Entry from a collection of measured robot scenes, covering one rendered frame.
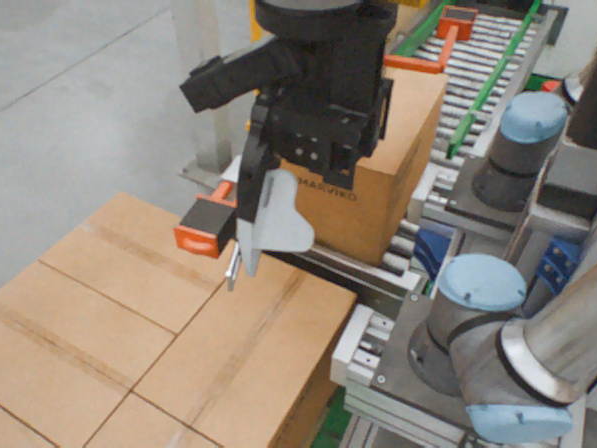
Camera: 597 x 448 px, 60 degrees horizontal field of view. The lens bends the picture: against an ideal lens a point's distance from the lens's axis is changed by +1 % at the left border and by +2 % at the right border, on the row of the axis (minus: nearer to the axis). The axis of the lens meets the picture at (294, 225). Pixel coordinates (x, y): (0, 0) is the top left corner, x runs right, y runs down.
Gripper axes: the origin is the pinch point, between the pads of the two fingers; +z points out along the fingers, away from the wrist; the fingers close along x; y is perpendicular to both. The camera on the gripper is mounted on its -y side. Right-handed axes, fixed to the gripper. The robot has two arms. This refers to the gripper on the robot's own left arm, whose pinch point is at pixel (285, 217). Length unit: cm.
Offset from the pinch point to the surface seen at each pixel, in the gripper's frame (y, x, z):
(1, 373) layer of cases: -89, -1, 98
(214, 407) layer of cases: -31, 16, 98
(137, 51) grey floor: -255, 249, 152
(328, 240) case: -26, 79, 91
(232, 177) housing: -24.6, 27.3, 24.9
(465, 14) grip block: -4, 109, 24
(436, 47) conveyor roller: -33, 241, 97
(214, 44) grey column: -119, 158, 78
